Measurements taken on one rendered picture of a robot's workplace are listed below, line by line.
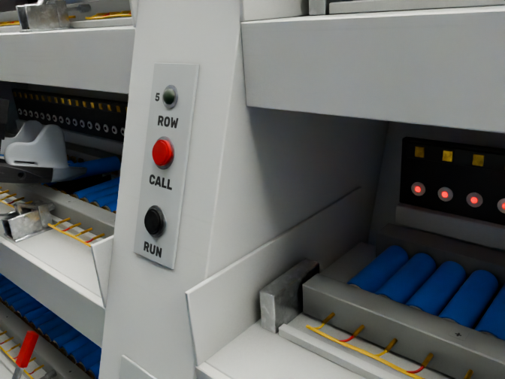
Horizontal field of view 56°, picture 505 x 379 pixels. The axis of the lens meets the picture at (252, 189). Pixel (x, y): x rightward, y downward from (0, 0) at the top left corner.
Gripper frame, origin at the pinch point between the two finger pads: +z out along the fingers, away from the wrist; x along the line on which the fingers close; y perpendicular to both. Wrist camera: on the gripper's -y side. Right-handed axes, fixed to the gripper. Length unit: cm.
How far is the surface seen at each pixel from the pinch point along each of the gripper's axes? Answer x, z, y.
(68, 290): -17.0, -7.9, -6.9
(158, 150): -27.2, -9.0, 5.7
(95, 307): -21.1, -7.9, -6.7
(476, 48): -44.0, -7.9, 12.0
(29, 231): -5.6, -6.2, -5.1
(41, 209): -5.4, -5.2, -2.9
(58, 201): -5.6, -3.7, -2.1
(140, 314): -26.5, -8.0, -5.2
